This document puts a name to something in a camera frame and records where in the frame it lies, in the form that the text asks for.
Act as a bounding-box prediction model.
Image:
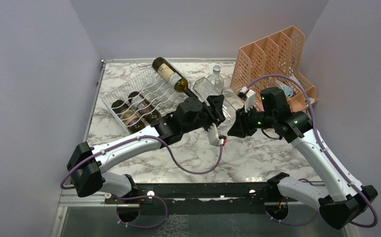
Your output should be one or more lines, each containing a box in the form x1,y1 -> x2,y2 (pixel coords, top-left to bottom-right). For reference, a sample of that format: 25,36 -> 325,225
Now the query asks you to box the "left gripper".
183,96 -> 226,135

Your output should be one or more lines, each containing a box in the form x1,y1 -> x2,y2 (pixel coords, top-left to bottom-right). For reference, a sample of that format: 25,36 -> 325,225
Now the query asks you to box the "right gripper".
228,103 -> 276,137

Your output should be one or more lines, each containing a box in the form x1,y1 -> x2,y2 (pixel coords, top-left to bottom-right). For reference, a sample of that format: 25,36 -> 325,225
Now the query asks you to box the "green wine bottle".
111,99 -> 146,133
152,57 -> 197,98
128,91 -> 162,124

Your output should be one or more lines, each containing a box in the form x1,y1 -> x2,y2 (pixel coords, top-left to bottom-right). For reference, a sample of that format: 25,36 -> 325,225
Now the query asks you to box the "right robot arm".
228,87 -> 378,229

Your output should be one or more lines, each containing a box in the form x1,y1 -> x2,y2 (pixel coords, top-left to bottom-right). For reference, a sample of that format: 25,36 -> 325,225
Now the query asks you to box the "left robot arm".
60,95 -> 226,203

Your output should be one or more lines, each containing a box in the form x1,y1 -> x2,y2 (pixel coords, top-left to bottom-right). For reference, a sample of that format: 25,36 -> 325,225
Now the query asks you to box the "clear round liquor bottle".
207,65 -> 225,94

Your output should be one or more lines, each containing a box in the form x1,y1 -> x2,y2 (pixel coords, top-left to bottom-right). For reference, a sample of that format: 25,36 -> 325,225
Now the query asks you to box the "peach plastic file organizer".
230,26 -> 318,112

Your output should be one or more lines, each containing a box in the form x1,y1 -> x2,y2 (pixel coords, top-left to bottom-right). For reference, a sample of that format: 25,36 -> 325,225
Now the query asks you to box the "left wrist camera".
207,123 -> 227,147

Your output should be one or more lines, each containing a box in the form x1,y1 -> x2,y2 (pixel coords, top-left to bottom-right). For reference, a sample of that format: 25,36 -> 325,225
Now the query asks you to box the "white wire wine rack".
101,62 -> 193,134

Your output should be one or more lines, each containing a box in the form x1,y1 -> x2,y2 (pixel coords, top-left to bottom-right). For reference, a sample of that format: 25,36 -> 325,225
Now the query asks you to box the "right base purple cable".
265,178 -> 322,227

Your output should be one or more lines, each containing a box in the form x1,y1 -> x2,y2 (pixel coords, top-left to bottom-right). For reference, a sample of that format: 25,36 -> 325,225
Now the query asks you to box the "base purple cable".
112,195 -> 169,230
265,178 -> 322,227

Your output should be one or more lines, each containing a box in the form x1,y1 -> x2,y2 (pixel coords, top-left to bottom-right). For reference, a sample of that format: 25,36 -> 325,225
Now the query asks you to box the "black mounting rail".
104,182 -> 297,220

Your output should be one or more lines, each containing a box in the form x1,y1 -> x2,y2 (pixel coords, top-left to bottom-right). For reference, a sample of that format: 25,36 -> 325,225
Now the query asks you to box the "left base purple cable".
112,195 -> 169,230

